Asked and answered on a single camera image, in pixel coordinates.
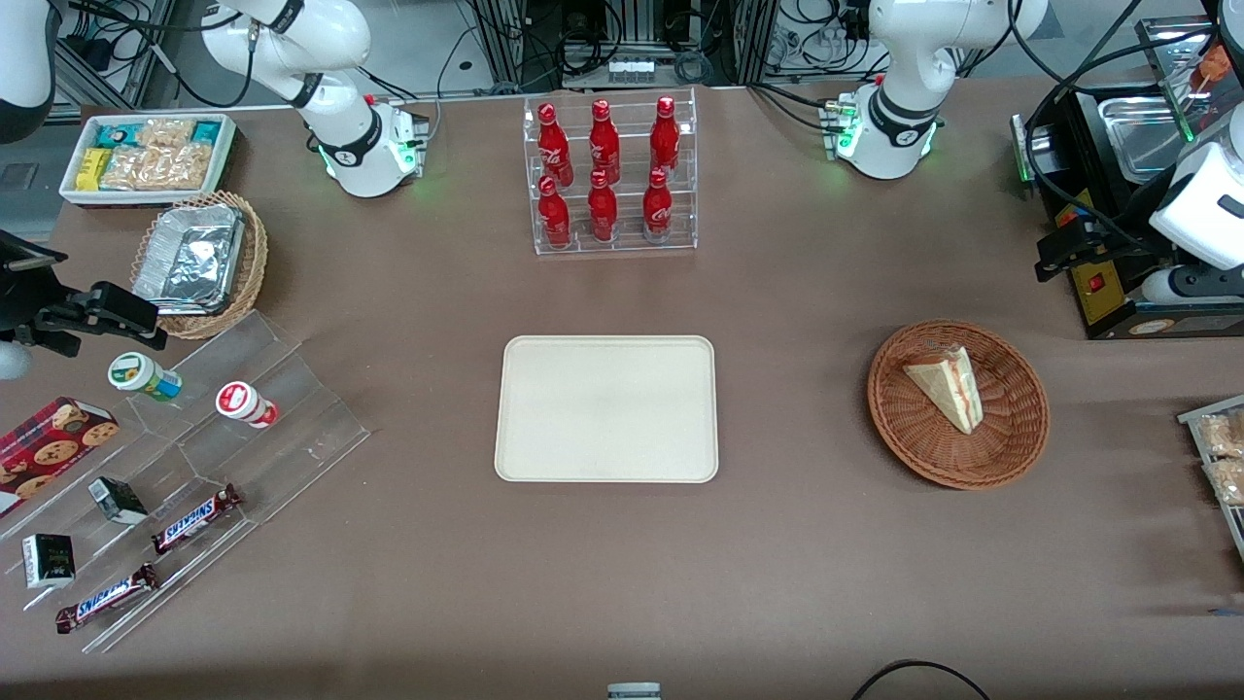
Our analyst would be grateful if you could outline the light tan wicker basket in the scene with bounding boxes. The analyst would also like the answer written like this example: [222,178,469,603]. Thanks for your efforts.
[131,191,269,340]

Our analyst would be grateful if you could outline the clear acrylic stepped shelf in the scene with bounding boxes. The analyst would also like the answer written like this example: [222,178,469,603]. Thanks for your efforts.
[0,309,372,654]

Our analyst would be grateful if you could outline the green lid yogurt cup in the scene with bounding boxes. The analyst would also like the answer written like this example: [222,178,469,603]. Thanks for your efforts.
[107,352,183,402]

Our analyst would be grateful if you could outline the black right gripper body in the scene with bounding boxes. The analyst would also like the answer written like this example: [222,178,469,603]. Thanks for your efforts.
[0,229,94,337]

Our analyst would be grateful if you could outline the black cable loop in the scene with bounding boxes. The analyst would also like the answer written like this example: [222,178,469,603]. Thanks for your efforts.
[852,659,992,700]

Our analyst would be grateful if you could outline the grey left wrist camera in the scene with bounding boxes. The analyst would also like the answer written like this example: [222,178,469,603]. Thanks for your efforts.
[1140,262,1244,305]

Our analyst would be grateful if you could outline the small clear cracker bag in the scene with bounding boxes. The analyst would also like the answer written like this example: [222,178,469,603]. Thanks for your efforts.
[136,118,196,153]

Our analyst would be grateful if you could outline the grey tray with snacks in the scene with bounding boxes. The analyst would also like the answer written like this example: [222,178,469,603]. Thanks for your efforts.
[1178,394,1244,563]

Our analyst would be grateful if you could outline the shiny metal pan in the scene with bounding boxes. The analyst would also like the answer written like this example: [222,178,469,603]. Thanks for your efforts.
[1098,92,1208,182]

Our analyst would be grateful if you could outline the white power strip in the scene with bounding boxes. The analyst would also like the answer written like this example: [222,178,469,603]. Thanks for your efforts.
[607,56,672,85]

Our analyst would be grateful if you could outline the white rectangular snack bin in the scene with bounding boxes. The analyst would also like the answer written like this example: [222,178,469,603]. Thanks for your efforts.
[58,113,239,208]

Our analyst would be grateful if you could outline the beige plastic serving tray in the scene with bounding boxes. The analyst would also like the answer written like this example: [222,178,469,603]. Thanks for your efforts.
[494,335,719,484]

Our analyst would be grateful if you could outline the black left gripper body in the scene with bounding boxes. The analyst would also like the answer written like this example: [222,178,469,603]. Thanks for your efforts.
[1102,208,1183,279]

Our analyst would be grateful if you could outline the small black barcode box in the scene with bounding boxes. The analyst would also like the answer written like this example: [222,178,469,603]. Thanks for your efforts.
[87,476,149,526]

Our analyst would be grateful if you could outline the clear acrylic bottle rack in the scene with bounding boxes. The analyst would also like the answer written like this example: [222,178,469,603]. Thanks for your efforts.
[523,87,699,257]

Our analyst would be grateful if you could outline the large clear cracker bag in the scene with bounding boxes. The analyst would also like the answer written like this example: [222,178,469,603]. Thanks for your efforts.
[101,145,216,192]

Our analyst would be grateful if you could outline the silver foil tray stack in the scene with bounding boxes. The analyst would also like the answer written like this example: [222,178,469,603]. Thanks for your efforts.
[133,203,246,315]

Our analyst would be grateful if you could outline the Snickers chocolate bar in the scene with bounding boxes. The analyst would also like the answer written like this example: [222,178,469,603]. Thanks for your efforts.
[54,563,159,635]
[151,483,244,556]

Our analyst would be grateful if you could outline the round brown wicker basket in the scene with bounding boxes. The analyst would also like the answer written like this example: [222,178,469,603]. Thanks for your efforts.
[867,320,1051,490]

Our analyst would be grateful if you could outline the black countertop appliance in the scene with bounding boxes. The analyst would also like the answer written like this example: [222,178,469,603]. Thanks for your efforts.
[1011,15,1244,341]

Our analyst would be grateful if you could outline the red lid yogurt cup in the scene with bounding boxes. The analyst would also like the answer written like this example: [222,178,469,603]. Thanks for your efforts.
[215,381,280,430]

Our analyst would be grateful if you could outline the triangular sandwich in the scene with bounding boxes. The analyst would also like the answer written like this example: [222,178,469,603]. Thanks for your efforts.
[903,345,985,436]

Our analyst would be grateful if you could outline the red cola bottle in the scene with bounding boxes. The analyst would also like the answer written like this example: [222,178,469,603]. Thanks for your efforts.
[589,98,621,184]
[537,102,572,186]
[642,167,674,242]
[587,170,619,244]
[649,95,681,179]
[537,175,572,250]

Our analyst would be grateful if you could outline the red plaid cookie box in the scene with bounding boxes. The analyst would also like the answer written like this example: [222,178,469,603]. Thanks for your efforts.
[0,396,121,518]

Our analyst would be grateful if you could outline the black and white box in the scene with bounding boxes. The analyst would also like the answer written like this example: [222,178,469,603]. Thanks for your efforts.
[21,533,76,590]

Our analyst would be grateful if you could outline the clear pastry bag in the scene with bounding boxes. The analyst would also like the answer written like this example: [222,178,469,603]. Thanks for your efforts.
[1205,457,1244,508]
[1197,412,1244,458]

